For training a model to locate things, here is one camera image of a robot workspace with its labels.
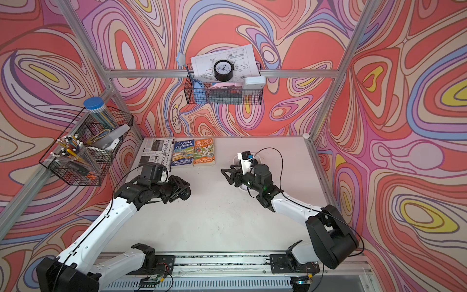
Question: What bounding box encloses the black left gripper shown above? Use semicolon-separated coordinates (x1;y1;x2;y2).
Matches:
150;174;190;203

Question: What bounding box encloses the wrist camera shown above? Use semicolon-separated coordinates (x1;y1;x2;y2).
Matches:
237;151;254;175
140;163;169;183

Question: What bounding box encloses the black wire basket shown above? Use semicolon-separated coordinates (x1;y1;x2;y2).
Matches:
184;64;265;105
39;112;127;186

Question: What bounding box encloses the white box in basket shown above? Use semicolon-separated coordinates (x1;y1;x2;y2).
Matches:
242;76;266;90

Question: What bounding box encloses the black wire basket left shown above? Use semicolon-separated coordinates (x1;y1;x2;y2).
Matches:
39;112;127;186

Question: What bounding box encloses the black round mouse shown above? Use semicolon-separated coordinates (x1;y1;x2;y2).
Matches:
179;187;192;201

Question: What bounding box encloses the white paper sheet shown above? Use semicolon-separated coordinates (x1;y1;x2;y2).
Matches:
191;45;260;82

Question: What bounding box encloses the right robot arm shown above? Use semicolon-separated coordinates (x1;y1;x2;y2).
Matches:
221;164;359;270

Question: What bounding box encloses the blue 91-storey treehouse book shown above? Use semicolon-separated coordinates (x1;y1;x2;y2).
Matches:
171;139;195;168

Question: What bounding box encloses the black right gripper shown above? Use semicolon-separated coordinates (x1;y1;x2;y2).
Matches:
222;164;263;193

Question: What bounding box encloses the orange 13-storey treehouse book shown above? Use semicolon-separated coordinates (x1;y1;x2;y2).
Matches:
193;137;215;167

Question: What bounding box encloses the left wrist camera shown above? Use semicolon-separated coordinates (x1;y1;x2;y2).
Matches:
140;163;169;183

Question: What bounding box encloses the blue lid pencil jar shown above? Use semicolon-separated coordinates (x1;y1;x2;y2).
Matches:
83;97;118;130

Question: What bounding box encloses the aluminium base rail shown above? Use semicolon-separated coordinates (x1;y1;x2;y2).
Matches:
103;251;380;292

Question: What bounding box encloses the black round clock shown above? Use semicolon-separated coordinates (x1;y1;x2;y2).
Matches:
214;60;235;82

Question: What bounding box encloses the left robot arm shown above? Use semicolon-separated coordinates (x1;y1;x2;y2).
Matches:
36;163;191;292

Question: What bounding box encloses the clear cup with pens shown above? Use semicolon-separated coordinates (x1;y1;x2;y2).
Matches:
51;135;102;177

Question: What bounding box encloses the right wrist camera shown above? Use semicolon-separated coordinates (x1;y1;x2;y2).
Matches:
237;151;254;175

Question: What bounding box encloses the black wire basket back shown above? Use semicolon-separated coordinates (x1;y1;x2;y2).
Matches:
184;64;265;105

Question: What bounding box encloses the white stapler in basket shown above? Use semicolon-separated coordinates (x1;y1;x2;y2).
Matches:
91;124;130;151

